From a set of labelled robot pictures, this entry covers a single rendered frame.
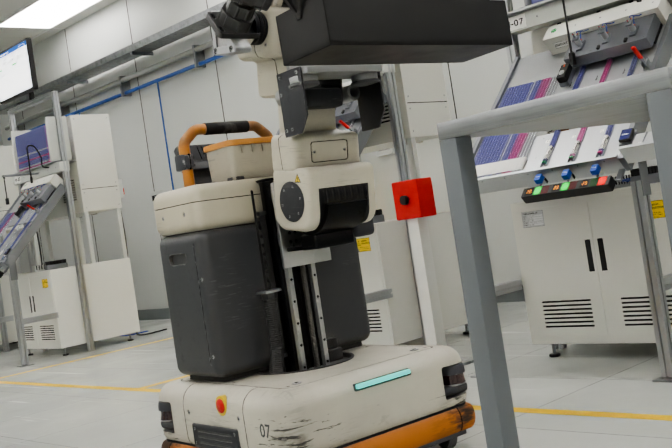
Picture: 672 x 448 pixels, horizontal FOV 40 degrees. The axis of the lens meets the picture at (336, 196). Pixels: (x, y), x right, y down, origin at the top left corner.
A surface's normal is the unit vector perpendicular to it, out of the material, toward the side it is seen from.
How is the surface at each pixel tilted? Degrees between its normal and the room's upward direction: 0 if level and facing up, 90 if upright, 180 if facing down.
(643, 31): 44
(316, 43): 90
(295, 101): 90
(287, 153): 90
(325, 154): 98
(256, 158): 92
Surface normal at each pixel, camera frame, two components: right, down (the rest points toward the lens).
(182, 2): -0.72, 0.09
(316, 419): 0.62, -0.11
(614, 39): -0.61, -0.65
